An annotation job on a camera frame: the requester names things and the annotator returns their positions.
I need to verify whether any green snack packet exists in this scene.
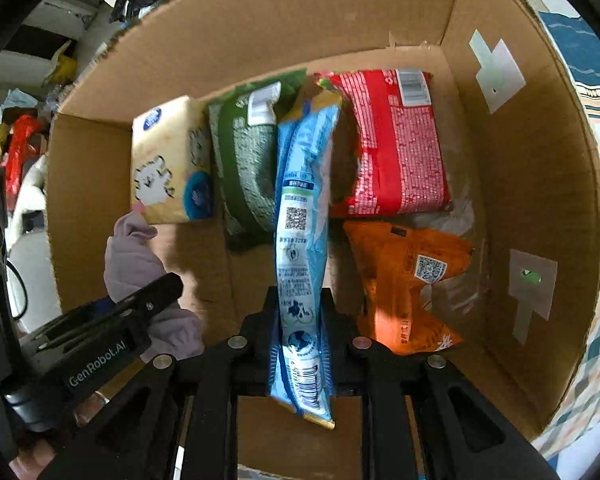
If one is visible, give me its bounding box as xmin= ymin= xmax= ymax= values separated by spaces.
xmin=208 ymin=70 xmax=306 ymax=252

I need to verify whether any blue blanket under tablecloth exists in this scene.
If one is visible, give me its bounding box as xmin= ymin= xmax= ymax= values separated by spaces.
xmin=539 ymin=12 xmax=600 ymax=89

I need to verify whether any orange snack packet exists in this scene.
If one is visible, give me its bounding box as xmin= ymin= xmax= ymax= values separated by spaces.
xmin=343 ymin=220 xmax=474 ymax=356

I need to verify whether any red snack packet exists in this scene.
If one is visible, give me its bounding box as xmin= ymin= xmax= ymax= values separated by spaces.
xmin=315 ymin=68 xmax=451 ymax=219

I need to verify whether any red plastic bag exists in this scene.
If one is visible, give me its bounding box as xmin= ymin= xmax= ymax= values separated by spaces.
xmin=5 ymin=115 xmax=45 ymax=211

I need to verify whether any open cardboard box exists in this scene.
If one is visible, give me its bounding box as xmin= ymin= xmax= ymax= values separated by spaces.
xmin=44 ymin=0 xmax=600 ymax=480

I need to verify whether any blue long snack packet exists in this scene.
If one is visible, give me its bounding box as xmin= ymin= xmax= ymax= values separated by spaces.
xmin=270 ymin=88 xmax=342 ymax=429

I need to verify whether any yellow tissue pack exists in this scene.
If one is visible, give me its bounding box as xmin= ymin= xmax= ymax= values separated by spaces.
xmin=131 ymin=96 xmax=213 ymax=224

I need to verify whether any white goose plush toy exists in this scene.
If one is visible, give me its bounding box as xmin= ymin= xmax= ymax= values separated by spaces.
xmin=5 ymin=154 xmax=48 ymax=252

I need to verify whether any lilac cloth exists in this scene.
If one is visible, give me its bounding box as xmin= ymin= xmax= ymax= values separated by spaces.
xmin=104 ymin=211 xmax=204 ymax=363

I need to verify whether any left human hand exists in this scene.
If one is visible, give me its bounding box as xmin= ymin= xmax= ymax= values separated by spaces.
xmin=9 ymin=392 xmax=109 ymax=479

